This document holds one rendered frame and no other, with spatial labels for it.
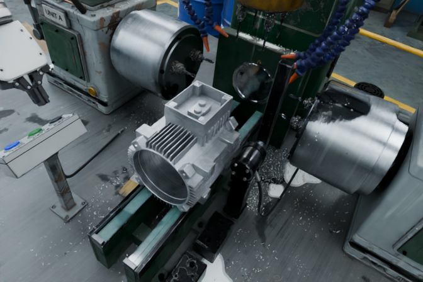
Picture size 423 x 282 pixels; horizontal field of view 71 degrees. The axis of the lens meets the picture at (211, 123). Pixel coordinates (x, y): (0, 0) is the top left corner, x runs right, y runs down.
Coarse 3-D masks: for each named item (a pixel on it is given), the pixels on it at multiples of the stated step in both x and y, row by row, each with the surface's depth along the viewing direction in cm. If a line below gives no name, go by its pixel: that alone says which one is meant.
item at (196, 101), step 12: (192, 84) 69; (204, 84) 70; (180, 96) 67; (192, 96) 71; (204, 96) 71; (216, 96) 70; (228, 96) 67; (168, 108) 63; (180, 108) 67; (192, 108) 66; (204, 108) 66; (216, 108) 69; (228, 108) 69; (168, 120) 66; (180, 120) 63; (192, 120) 61; (204, 120) 61; (216, 120) 65; (192, 132) 63; (204, 132) 62; (216, 132) 68; (204, 144) 64
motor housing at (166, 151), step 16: (160, 128) 69; (176, 128) 63; (224, 128) 70; (160, 144) 60; (176, 144) 60; (192, 144) 62; (208, 144) 66; (224, 144) 68; (128, 160) 69; (144, 160) 71; (160, 160) 75; (176, 160) 59; (192, 160) 62; (224, 160) 68; (144, 176) 71; (160, 176) 73; (176, 176) 75; (192, 176) 61; (160, 192) 71; (176, 192) 71; (192, 192) 61
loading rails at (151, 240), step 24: (240, 144) 87; (144, 192) 73; (216, 192) 85; (120, 216) 68; (144, 216) 75; (168, 216) 69; (192, 216) 74; (96, 240) 62; (120, 240) 69; (144, 240) 64; (168, 240) 66; (144, 264) 60
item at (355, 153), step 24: (336, 96) 69; (360, 96) 69; (288, 120) 77; (312, 120) 68; (336, 120) 67; (360, 120) 66; (384, 120) 65; (408, 120) 67; (312, 144) 69; (336, 144) 66; (360, 144) 65; (384, 144) 63; (312, 168) 73; (336, 168) 68; (360, 168) 65; (384, 168) 64; (360, 192) 71
